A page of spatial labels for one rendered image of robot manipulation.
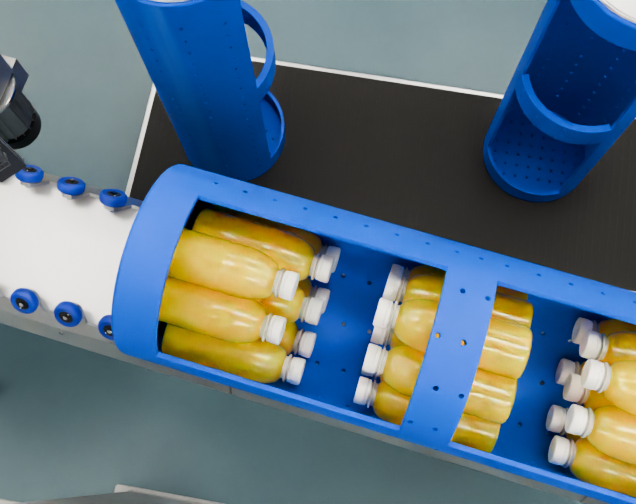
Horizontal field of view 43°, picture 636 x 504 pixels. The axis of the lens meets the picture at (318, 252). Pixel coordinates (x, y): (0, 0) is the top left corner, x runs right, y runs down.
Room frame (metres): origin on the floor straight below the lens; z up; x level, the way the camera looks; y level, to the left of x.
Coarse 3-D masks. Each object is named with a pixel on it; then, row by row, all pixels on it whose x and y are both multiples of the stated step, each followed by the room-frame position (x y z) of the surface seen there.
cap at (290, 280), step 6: (288, 276) 0.25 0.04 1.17; (294, 276) 0.25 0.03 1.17; (282, 282) 0.24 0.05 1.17; (288, 282) 0.24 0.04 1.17; (294, 282) 0.24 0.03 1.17; (282, 288) 0.24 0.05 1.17; (288, 288) 0.23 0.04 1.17; (294, 288) 0.24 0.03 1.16; (282, 294) 0.23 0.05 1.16; (288, 294) 0.23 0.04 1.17; (294, 294) 0.23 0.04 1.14
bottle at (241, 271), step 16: (192, 240) 0.31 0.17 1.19; (208, 240) 0.31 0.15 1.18; (224, 240) 0.31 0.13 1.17; (176, 256) 0.29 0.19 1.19; (192, 256) 0.28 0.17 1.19; (208, 256) 0.28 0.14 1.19; (224, 256) 0.28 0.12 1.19; (240, 256) 0.28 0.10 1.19; (256, 256) 0.28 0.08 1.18; (176, 272) 0.27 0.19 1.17; (192, 272) 0.26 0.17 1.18; (208, 272) 0.26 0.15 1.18; (224, 272) 0.26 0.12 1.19; (240, 272) 0.26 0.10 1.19; (256, 272) 0.26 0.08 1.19; (272, 272) 0.26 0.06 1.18; (208, 288) 0.25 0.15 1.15; (224, 288) 0.24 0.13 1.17; (240, 288) 0.24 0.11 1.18; (256, 288) 0.24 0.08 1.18; (272, 288) 0.24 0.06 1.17
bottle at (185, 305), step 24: (168, 288) 0.25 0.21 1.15; (192, 288) 0.25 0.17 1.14; (168, 312) 0.22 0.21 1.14; (192, 312) 0.22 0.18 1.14; (216, 312) 0.21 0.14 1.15; (240, 312) 0.21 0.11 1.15; (264, 312) 0.21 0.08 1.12; (216, 336) 0.19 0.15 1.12; (240, 336) 0.18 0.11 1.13; (264, 336) 0.18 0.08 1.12
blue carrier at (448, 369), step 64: (192, 192) 0.36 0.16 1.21; (256, 192) 0.37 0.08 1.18; (128, 256) 0.28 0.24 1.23; (384, 256) 0.31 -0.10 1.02; (448, 256) 0.26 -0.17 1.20; (128, 320) 0.20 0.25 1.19; (320, 320) 0.23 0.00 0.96; (448, 320) 0.17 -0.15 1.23; (576, 320) 0.19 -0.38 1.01; (256, 384) 0.12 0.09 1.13; (320, 384) 0.12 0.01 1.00; (448, 384) 0.09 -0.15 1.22; (448, 448) 0.02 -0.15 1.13; (512, 448) 0.01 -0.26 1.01
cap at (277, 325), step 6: (276, 318) 0.20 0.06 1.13; (282, 318) 0.20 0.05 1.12; (270, 324) 0.20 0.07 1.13; (276, 324) 0.20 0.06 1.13; (282, 324) 0.19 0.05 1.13; (270, 330) 0.19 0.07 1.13; (276, 330) 0.19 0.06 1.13; (282, 330) 0.19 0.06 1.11; (270, 336) 0.18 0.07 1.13; (276, 336) 0.18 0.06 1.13; (282, 336) 0.18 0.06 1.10; (270, 342) 0.17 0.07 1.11; (276, 342) 0.17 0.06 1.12
